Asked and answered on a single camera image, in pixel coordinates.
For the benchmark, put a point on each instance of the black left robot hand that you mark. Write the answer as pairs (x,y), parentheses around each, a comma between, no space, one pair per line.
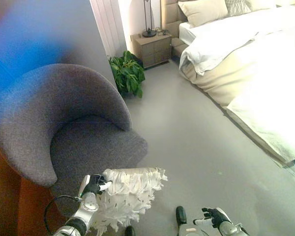
(93,185)

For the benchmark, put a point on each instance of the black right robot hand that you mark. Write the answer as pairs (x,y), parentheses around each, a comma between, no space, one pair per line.
(217,217)

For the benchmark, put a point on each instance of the white fringed throw pillow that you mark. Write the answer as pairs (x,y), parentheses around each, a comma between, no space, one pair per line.
(130,191)

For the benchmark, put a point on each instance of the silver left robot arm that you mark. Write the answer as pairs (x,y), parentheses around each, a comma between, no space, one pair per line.
(84,211)

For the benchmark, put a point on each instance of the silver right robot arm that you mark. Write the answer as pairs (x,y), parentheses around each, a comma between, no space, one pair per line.
(226,230)

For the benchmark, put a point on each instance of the beige bed pillow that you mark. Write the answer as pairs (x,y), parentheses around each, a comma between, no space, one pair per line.
(204,12)

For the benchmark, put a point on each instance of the white bed pillow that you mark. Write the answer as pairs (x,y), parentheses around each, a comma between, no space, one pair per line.
(260,4)

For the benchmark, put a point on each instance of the black right robot foot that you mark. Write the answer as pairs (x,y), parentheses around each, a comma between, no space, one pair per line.
(181,215)

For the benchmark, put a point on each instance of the black robot foot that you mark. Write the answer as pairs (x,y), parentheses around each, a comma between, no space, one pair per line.
(181,215)
(130,231)

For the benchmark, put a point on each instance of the gray fabric tub armchair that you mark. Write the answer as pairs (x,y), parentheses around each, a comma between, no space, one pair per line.
(64,137)

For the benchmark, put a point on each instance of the black left robot foot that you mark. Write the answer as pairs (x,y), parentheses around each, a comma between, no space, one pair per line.
(130,231)

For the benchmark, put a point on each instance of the brown wooden cabinet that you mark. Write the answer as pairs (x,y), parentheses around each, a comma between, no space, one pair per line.
(7,209)

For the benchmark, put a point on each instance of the green potted plant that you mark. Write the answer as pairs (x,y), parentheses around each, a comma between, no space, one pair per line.
(127,73)

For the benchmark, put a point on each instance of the taupe wooden nightstand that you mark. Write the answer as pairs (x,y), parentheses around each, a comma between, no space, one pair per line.
(153,50)

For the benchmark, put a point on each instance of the bed with white duvet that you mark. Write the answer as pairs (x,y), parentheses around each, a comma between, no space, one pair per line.
(248,61)

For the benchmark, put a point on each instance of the black table lamp white shade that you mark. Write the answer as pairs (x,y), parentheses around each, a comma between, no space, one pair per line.
(148,32)

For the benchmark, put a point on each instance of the white mattress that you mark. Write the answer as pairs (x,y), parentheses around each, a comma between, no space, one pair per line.
(185,34)

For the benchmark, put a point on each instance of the beige tufted headboard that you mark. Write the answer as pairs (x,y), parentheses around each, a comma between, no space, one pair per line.
(170,17)

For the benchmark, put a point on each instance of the patterned gray cushion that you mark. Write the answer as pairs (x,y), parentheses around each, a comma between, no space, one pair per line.
(237,6)

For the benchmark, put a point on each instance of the taupe bed frame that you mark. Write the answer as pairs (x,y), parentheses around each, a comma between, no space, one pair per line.
(177,45)

